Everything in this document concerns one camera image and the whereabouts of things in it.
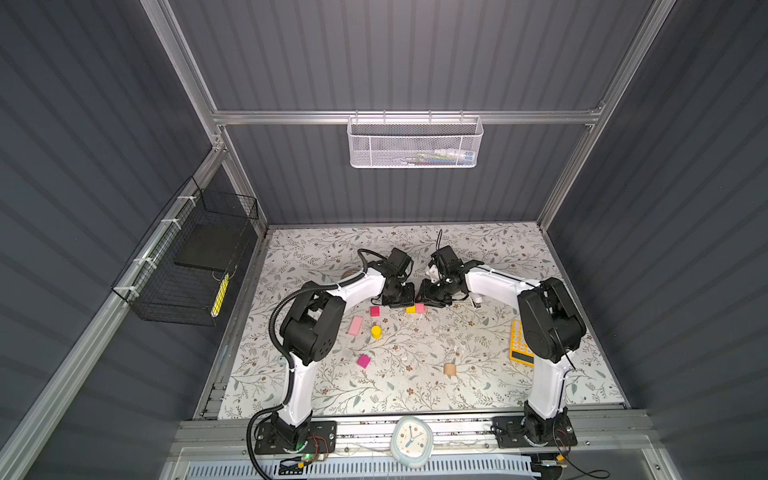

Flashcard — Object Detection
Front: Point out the magenta square block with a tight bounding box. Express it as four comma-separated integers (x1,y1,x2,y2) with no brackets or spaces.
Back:
357,354,371,369

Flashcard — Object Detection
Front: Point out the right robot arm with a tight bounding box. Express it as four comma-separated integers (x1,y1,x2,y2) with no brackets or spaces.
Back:
416,246,587,420

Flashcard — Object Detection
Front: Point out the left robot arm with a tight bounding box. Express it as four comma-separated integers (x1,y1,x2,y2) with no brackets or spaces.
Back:
268,248,415,429

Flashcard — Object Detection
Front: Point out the light pink rectangular block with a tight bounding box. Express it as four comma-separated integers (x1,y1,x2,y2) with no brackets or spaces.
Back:
348,316,364,336

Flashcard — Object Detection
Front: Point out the white mini stapler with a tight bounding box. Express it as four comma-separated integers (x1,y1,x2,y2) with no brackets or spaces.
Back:
470,294,483,309

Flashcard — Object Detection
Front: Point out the yellow calculator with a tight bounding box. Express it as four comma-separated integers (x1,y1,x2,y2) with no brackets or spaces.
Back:
509,319,534,367

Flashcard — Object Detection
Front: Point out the white round clock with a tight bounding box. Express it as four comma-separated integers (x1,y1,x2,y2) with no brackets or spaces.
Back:
390,416,434,469

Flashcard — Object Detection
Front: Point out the black foam pad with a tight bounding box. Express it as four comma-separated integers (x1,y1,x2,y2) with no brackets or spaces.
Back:
174,224,245,273

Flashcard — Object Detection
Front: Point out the white wire mesh basket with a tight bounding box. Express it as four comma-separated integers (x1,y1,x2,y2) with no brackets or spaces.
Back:
346,115,484,169

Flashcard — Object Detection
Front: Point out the black corrugated cable hose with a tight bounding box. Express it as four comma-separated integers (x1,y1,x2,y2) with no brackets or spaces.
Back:
245,248,388,480

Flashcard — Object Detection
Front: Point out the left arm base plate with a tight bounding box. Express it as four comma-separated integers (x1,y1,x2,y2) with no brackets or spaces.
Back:
253,417,338,455

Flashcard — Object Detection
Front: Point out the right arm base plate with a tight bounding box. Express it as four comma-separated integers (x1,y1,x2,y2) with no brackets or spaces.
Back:
490,411,578,449

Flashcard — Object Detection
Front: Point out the black wire basket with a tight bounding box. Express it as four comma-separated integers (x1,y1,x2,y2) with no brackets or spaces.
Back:
112,178,260,327

